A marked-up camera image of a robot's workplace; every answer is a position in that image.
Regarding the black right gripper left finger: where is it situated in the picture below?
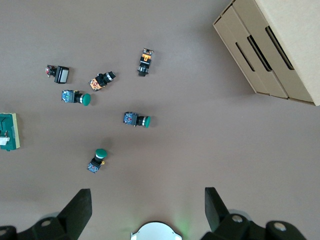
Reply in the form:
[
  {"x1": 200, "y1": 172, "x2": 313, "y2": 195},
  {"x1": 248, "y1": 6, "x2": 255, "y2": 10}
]
[{"x1": 0, "y1": 188, "x2": 93, "y2": 240}]

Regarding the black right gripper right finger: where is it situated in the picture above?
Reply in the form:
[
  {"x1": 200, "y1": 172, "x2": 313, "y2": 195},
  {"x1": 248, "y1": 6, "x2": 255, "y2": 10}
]
[{"x1": 201, "y1": 186, "x2": 311, "y2": 240}]

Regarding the green load switch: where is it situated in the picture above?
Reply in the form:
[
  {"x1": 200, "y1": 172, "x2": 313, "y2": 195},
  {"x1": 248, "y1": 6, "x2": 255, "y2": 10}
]
[{"x1": 0, "y1": 112, "x2": 21, "y2": 152}]

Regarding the green pushbutton blue contact block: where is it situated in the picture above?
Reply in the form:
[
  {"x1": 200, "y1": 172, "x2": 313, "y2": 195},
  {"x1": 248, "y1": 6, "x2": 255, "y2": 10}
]
[
  {"x1": 86, "y1": 148, "x2": 108, "y2": 175},
  {"x1": 122, "y1": 111, "x2": 152, "y2": 129},
  {"x1": 61, "y1": 89, "x2": 92, "y2": 107}
]

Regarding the brown table cover sheet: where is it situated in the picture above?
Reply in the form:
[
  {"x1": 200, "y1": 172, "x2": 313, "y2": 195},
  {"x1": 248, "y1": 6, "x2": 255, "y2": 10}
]
[{"x1": 0, "y1": 0, "x2": 320, "y2": 240}]

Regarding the black square pushbutton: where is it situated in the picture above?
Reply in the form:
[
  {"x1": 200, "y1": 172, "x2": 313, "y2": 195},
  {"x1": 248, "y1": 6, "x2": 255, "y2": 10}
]
[{"x1": 45, "y1": 64, "x2": 70, "y2": 84}]

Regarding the brown cardboard box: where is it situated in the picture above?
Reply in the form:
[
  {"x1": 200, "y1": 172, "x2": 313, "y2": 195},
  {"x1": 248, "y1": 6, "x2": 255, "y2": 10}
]
[{"x1": 212, "y1": 0, "x2": 320, "y2": 107}]

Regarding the black selector switch orange block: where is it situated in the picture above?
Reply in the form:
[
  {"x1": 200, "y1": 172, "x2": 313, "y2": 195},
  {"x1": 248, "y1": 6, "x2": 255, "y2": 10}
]
[
  {"x1": 137, "y1": 48, "x2": 155, "y2": 77},
  {"x1": 88, "y1": 71, "x2": 117, "y2": 92}
]

